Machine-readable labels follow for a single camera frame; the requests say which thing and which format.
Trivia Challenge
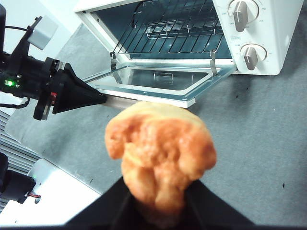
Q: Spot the oven door with beige handle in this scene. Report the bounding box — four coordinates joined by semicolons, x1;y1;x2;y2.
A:
83;64;237;111

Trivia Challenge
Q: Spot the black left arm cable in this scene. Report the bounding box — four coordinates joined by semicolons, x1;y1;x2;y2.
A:
0;25;31;33

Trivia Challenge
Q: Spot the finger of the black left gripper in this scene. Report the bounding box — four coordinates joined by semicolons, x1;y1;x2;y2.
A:
52;62;107;115

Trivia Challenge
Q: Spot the white Toshiba toaster oven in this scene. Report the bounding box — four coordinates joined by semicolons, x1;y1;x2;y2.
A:
73;0;305;76

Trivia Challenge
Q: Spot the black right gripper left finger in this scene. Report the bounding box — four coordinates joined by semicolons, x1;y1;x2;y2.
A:
64;176;164;226

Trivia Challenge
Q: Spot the orange-brown bread roll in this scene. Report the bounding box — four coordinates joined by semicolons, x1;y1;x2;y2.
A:
105;102;217;228

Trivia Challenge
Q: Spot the dark grey table cloth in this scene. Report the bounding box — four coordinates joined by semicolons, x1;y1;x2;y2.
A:
4;0;307;226

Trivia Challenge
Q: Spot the beige oven knob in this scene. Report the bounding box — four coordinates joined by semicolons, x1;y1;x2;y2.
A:
227;0;260;33
239;43;267;71

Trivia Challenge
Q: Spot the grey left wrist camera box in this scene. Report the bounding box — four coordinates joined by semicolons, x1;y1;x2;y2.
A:
28;16;58;50

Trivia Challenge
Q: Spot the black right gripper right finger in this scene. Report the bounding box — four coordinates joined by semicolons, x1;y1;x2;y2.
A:
186;181;255;226

